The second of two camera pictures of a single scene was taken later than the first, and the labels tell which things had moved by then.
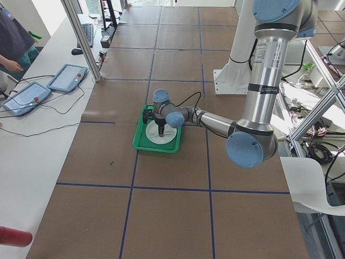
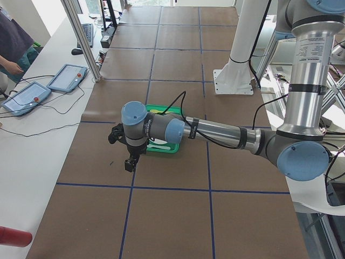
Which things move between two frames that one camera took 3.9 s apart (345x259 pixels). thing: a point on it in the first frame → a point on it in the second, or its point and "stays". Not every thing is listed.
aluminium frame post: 70,10 stays
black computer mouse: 77,51 stays
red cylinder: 15,238 stays
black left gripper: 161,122 → 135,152
